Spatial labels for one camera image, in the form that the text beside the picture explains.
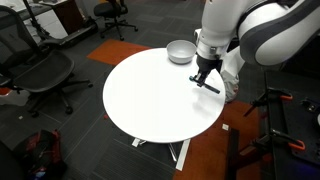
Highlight black support post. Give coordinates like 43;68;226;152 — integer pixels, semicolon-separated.
225;128;241;180

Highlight black swivel chair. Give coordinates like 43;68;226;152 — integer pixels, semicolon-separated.
93;0;139;42

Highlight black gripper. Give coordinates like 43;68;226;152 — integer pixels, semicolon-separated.
192;54;224;89

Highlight white round bowl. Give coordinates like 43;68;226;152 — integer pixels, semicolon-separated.
166;39;198;65

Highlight red black bag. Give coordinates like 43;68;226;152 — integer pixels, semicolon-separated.
13;129;68;180

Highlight white table base legs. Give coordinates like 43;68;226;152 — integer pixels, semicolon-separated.
131;137;192;173

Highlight teal capped marker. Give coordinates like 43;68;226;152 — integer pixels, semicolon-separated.
188;75;222;95

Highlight black mesh office chair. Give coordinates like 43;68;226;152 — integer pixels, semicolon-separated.
0;4;94;118

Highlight brown wooden cabinet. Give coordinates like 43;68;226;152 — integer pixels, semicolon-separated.
53;0;84;34

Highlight white counter cabinet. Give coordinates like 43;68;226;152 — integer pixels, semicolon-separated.
0;0;69;44

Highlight black orange bar clamp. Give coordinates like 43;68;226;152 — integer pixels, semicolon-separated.
244;87;294;118
249;128;306;158

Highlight black electric scooter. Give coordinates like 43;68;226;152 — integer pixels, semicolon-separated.
21;0;99;48

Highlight black mounting table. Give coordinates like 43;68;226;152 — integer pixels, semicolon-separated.
264;69;320;180

